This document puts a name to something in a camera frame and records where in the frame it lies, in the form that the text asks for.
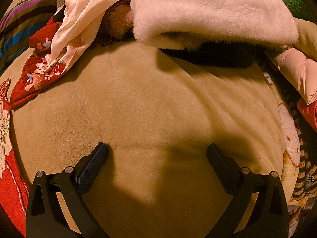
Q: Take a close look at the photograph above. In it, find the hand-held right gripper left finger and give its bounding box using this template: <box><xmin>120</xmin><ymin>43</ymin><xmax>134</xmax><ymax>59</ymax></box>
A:
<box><xmin>26</xmin><ymin>142</ymin><xmax>109</xmax><ymax>238</ymax></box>

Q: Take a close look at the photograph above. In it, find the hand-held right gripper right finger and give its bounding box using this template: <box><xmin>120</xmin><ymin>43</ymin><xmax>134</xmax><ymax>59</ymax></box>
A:
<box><xmin>207</xmin><ymin>143</ymin><xmax>290</xmax><ymax>238</ymax></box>

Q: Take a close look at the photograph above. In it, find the cartoon printed blanket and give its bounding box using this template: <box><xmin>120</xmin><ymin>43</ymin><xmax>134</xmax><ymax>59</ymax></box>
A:
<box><xmin>263</xmin><ymin>72</ymin><xmax>317</xmax><ymax>238</ymax></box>

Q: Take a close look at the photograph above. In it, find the black yellow striped cloth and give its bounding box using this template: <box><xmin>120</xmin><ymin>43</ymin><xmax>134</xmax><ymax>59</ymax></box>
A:
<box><xmin>280</xmin><ymin>84</ymin><xmax>317</xmax><ymax>199</ymax></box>

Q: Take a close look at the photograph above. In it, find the red floral blanket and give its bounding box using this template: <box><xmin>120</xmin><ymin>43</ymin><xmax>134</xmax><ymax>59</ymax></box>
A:
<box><xmin>0</xmin><ymin>78</ymin><xmax>31</xmax><ymax>237</ymax></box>

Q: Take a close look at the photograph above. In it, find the red garment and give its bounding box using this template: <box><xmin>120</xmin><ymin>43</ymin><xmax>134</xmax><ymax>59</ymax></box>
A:
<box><xmin>296</xmin><ymin>98</ymin><xmax>317</xmax><ymax>132</ymax></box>

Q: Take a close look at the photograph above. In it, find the red printed cloth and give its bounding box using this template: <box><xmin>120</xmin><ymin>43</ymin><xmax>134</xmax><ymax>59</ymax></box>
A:
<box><xmin>9</xmin><ymin>21</ymin><xmax>82</xmax><ymax>109</ymax></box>

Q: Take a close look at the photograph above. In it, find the pink puffer jacket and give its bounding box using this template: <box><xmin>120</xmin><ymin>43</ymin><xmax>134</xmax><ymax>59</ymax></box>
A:
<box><xmin>267</xmin><ymin>47</ymin><xmax>317</xmax><ymax>106</ymax></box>

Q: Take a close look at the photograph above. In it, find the brown fuzzy garment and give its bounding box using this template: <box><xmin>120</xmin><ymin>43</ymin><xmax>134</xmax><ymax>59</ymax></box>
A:
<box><xmin>95</xmin><ymin>0</ymin><xmax>135</xmax><ymax>49</ymax></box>

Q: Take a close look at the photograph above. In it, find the cream printed cloth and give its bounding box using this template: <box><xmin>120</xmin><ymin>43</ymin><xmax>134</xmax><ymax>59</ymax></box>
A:
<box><xmin>45</xmin><ymin>0</ymin><xmax>141</xmax><ymax>66</ymax></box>

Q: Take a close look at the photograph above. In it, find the white fleece garment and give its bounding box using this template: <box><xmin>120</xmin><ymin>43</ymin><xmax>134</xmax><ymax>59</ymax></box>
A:
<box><xmin>130</xmin><ymin>0</ymin><xmax>300</xmax><ymax>50</ymax></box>

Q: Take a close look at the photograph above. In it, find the multicolour striped pillow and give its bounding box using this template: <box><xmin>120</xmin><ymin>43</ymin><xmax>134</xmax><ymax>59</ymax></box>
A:
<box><xmin>0</xmin><ymin>0</ymin><xmax>60</xmax><ymax>67</ymax></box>

